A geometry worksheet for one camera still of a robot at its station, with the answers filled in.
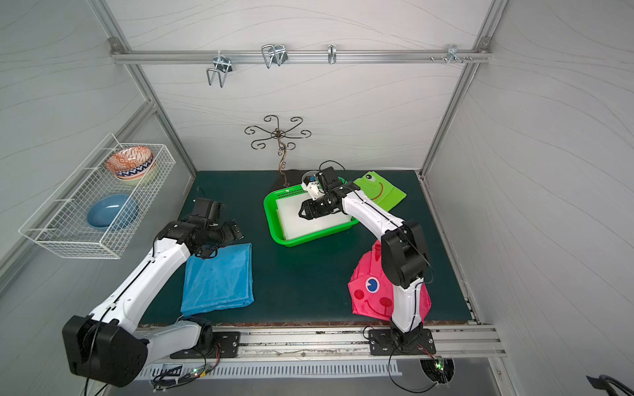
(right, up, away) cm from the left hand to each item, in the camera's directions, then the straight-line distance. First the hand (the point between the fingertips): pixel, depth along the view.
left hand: (231, 238), depth 80 cm
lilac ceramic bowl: (+26, +21, +2) cm, 33 cm away
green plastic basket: (+9, +6, +20) cm, 23 cm away
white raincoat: (+19, +3, +14) cm, 24 cm away
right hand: (+24, +9, +9) cm, 27 cm away
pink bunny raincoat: (+47, -17, +3) cm, 50 cm away
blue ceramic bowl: (-29, +10, -15) cm, 34 cm away
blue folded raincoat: (-4, -16, +4) cm, 17 cm away
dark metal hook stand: (+13, +38, +10) cm, 41 cm away
